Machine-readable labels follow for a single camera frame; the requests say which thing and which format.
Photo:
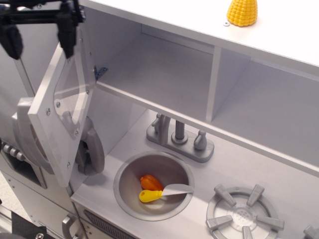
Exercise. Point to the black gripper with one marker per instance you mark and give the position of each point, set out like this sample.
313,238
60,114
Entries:
14,12

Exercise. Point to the white toy microwave door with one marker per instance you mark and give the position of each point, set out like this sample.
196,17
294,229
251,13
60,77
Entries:
49,126

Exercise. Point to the grey toy faucet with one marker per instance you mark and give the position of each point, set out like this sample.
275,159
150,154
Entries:
174,137

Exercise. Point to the orange toy pepper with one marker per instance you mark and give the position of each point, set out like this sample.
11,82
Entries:
149,182

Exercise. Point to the white toy kitchen cabinet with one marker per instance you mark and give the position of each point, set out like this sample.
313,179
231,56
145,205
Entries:
254,90

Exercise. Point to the grey toy sink bowl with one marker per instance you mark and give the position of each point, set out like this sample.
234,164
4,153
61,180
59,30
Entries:
167,169

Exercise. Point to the yellow toy corn cob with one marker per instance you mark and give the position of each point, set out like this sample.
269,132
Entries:
242,12

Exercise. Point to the grey toy stove burner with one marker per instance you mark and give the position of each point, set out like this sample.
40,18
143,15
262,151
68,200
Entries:
242,213

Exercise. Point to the grey toy wall phone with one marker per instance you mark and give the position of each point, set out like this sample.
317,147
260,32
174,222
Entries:
90,154

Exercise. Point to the grey oven door handle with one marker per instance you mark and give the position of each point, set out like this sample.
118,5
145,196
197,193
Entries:
69,228

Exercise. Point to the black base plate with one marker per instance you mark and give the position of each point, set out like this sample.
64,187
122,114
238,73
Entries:
13,226

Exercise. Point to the yellow handled toy knife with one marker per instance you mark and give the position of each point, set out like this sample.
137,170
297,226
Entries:
146,196

